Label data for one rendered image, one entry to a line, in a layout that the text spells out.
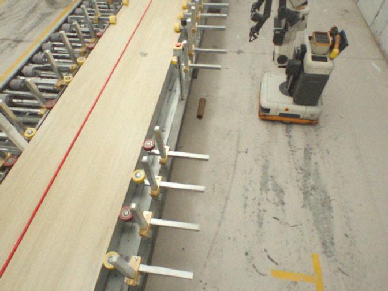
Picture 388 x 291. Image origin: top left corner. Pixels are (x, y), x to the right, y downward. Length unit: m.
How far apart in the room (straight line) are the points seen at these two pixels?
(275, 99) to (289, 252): 1.60
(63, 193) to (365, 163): 2.81
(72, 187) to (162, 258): 1.03
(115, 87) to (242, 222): 1.62
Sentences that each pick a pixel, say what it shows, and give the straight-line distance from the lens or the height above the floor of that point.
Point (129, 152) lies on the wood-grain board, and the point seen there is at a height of 0.90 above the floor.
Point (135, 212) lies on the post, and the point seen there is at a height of 1.09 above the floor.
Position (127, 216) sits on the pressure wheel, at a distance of 1.52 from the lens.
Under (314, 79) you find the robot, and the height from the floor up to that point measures 0.63.
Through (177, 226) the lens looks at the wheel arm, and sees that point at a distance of 1.53.
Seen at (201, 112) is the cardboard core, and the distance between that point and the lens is 3.09.
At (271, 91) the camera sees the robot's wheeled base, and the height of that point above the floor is 0.28.
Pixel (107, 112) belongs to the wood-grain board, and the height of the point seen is 0.90.
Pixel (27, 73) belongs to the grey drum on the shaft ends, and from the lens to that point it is 2.96.
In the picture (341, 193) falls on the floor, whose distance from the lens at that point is 2.86.
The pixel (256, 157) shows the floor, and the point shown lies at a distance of 2.81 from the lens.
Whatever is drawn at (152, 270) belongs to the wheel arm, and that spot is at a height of 0.82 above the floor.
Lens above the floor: 2.26
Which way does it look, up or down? 52 degrees down
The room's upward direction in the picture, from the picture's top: 3 degrees counter-clockwise
